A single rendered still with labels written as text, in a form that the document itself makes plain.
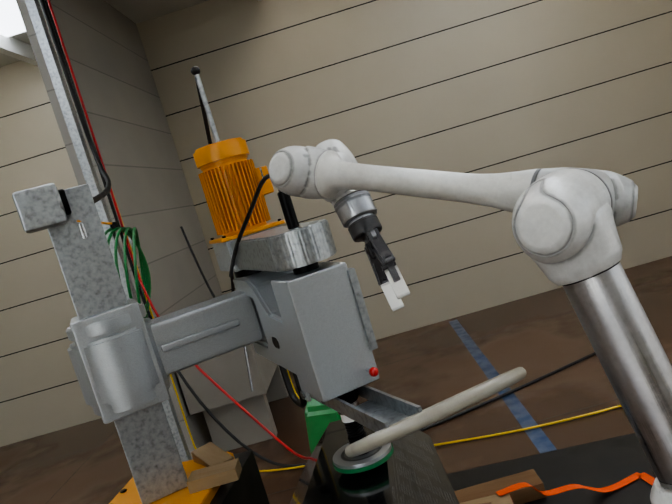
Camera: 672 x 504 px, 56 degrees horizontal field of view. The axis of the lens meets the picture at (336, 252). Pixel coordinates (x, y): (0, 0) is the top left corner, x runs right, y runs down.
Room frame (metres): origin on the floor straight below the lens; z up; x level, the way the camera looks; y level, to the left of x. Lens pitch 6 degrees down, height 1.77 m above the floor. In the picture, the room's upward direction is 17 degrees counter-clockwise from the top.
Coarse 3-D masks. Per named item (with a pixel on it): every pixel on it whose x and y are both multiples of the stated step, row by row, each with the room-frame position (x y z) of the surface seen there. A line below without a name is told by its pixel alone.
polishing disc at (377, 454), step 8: (344, 448) 2.20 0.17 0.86; (376, 448) 2.12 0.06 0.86; (384, 448) 2.11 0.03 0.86; (336, 456) 2.16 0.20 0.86; (344, 456) 2.14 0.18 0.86; (360, 456) 2.10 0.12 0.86; (368, 456) 2.08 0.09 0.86; (376, 456) 2.06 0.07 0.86; (384, 456) 2.07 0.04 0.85; (336, 464) 2.09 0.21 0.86; (344, 464) 2.07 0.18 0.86; (352, 464) 2.06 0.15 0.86; (360, 464) 2.04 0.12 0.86; (368, 464) 2.04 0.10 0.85
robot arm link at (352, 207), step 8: (360, 192) 1.47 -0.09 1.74; (368, 192) 1.49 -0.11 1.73; (344, 200) 1.46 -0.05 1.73; (352, 200) 1.46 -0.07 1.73; (360, 200) 1.46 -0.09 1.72; (368, 200) 1.47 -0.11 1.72; (336, 208) 1.48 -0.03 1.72; (344, 208) 1.46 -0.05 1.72; (352, 208) 1.45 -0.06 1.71; (360, 208) 1.45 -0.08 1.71; (368, 208) 1.46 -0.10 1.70; (344, 216) 1.46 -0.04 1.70; (352, 216) 1.45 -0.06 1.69; (360, 216) 1.46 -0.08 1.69; (344, 224) 1.47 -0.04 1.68
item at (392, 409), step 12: (312, 396) 2.30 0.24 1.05; (360, 396) 2.15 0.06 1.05; (372, 396) 2.04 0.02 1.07; (384, 396) 1.95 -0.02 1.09; (336, 408) 2.07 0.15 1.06; (348, 408) 1.95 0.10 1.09; (360, 408) 2.01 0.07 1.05; (372, 408) 1.98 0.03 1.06; (384, 408) 1.94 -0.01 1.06; (396, 408) 1.88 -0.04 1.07; (408, 408) 1.80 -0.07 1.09; (420, 408) 1.74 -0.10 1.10; (360, 420) 1.88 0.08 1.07; (372, 420) 1.78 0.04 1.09; (384, 420) 1.72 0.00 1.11; (396, 420) 1.81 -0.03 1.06
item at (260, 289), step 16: (272, 272) 2.60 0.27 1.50; (288, 272) 2.58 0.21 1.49; (240, 288) 2.71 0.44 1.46; (256, 288) 2.50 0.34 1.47; (256, 304) 2.52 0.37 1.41; (272, 304) 2.43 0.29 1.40; (272, 320) 2.36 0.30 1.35; (272, 336) 2.43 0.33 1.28; (256, 352) 2.79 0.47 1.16; (272, 352) 2.51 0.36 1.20; (288, 352) 2.28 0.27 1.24; (288, 368) 2.35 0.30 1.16
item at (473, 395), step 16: (480, 384) 1.69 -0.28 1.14; (496, 384) 1.35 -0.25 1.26; (512, 384) 1.38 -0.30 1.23; (448, 400) 1.32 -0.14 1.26; (464, 400) 1.31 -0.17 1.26; (480, 400) 1.33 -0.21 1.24; (416, 416) 1.32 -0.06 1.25; (432, 416) 1.30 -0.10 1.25; (384, 432) 1.34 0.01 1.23; (400, 432) 1.32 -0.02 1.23; (352, 448) 1.42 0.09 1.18; (368, 448) 1.37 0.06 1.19
